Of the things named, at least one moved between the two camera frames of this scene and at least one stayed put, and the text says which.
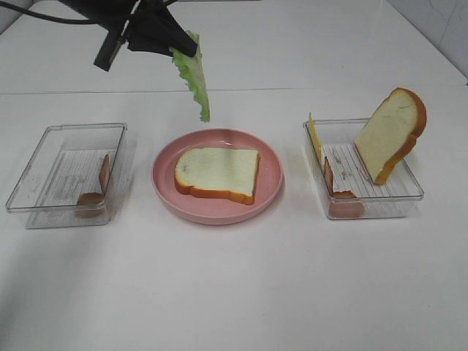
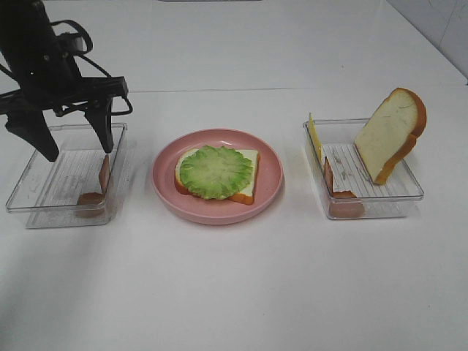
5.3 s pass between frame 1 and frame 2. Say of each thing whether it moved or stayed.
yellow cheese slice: stayed
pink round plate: stayed
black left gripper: moved
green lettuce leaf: moved
